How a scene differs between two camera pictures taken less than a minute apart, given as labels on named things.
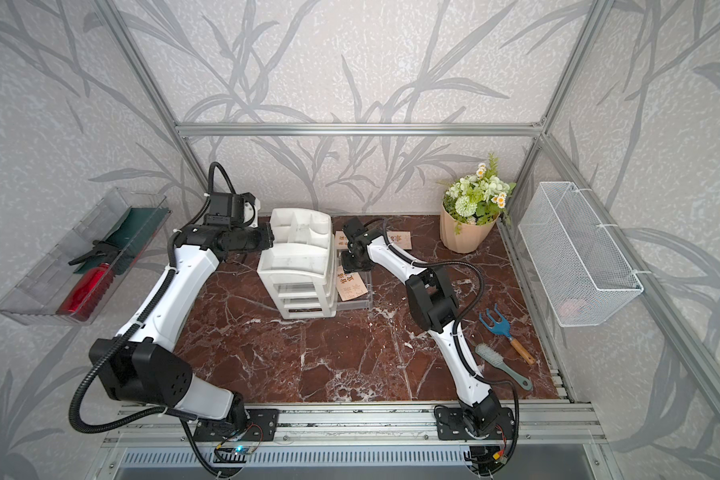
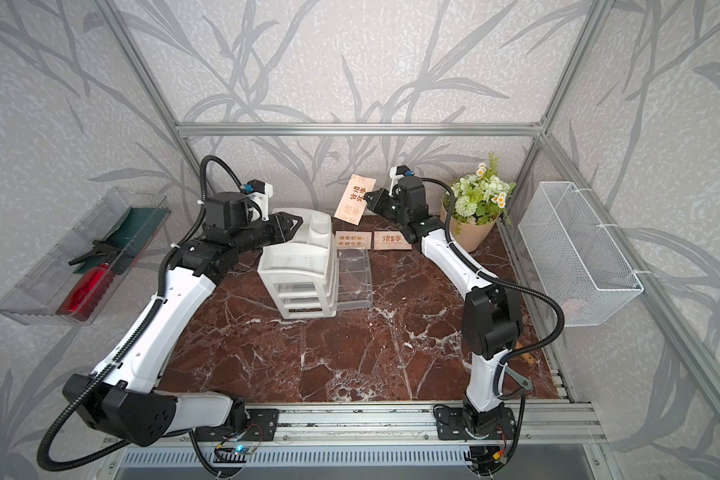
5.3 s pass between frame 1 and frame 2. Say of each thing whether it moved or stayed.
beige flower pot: stayed
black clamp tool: stayed
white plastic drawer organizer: stayed
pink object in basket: stayed
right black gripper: moved
